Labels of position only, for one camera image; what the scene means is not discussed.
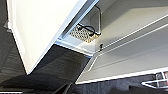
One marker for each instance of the small dark hinge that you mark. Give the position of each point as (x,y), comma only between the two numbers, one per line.
(100,47)

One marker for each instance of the pale perforated basket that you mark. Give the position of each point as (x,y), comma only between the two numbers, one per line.
(81,35)

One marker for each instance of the white wardrobe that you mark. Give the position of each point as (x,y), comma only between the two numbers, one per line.
(133,13)

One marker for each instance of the thin grey bar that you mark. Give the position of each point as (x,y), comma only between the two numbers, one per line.
(99,20)

